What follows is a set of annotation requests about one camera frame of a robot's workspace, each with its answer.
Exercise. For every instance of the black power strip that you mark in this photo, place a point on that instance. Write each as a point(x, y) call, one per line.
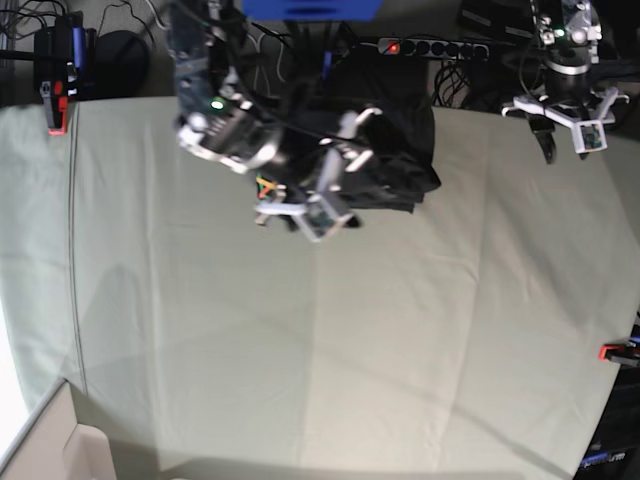
point(433, 49)

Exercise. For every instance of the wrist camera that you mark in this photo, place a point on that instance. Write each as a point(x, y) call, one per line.
point(324, 214)
point(588, 137)

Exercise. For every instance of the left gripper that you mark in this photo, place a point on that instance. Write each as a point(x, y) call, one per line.
point(564, 100)

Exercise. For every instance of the right red black clamp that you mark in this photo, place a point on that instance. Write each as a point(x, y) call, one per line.
point(621, 354)

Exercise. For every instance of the left red black clamp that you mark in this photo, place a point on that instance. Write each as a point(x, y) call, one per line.
point(55, 104)

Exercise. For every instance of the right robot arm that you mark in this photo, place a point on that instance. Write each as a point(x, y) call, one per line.
point(217, 120)

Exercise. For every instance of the red black clamp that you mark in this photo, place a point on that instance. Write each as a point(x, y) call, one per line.
point(55, 104)
point(621, 354)

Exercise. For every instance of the cardboard box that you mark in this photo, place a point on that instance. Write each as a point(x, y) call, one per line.
point(53, 444)

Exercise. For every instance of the black t-shirt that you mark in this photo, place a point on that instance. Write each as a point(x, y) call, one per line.
point(390, 150)

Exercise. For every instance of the black round bag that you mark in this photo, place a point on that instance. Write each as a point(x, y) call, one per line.
point(122, 62)

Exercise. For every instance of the black equipment box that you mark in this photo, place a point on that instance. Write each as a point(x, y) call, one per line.
point(613, 452)

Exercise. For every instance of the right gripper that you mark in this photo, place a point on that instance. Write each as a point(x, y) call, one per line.
point(338, 161)

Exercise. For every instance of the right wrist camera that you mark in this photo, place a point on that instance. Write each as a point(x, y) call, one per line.
point(324, 214)

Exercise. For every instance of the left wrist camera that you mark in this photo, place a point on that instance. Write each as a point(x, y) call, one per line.
point(588, 137)

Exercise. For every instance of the blue box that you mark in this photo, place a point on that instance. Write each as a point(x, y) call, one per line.
point(311, 10)

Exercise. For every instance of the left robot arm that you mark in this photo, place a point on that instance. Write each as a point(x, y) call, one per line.
point(565, 41)

